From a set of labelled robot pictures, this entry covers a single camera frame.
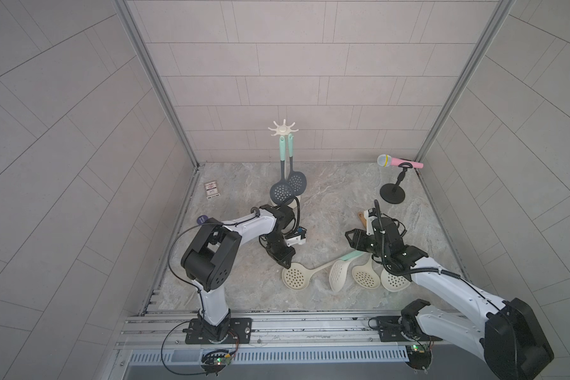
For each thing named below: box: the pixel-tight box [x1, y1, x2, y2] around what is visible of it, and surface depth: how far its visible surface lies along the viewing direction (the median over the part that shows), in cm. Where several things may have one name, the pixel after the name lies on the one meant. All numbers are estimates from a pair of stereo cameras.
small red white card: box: [203, 180, 221, 200], surface depth 106 cm
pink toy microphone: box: [376, 153, 425, 169], surface depth 91 cm
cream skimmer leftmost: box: [281, 258, 344, 291], surface depth 82 cm
